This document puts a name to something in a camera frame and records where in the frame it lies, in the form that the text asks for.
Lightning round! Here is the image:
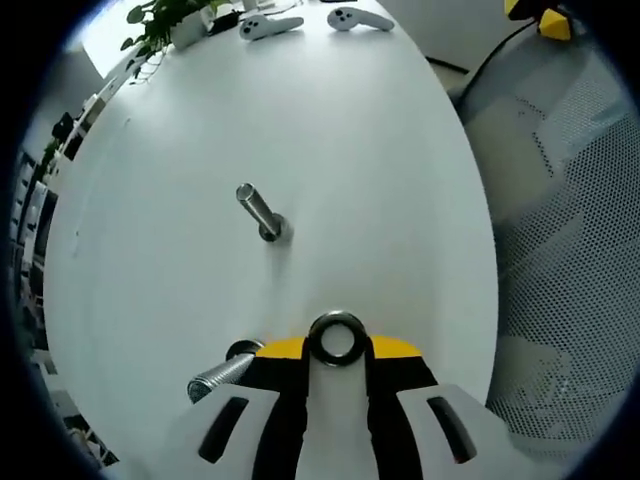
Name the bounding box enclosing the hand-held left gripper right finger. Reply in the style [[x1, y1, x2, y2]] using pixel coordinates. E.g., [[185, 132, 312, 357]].
[[364, 334, 531, 480]]

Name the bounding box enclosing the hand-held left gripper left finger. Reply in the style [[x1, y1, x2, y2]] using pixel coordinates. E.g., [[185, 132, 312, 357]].
[[164, 335, 309, 480]]

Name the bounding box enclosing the thick threaded metal stud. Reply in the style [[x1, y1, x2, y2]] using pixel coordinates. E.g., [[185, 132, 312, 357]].
[[186, 339, 267, 405]]

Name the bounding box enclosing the large dark metal washer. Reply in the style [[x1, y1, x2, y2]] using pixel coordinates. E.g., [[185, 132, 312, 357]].
[[306, 310, 371, 369]]

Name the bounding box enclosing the thin threaded metal stud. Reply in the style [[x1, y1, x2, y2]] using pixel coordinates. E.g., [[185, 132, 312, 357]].
[[235, 181, 295, 247]]

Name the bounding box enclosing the white handheld controller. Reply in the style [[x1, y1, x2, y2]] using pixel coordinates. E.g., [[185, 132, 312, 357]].
[[326, 6, 397, 34], [238, 13, 306, 43]]

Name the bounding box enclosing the grey mesh office chair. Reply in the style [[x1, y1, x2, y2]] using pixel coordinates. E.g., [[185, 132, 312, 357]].
[[448, 29, 640, 454]]

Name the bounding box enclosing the small black object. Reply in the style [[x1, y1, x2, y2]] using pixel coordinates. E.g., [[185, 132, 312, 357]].
[[206, 9, 242, 36]]

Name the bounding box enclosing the green plant in white pot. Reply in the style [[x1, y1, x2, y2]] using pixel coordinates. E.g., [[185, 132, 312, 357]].
[[120, 0, 236, 85]]

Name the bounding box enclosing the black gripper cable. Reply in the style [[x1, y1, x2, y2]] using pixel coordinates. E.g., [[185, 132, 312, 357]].
[[463, 23, 532, 97]]

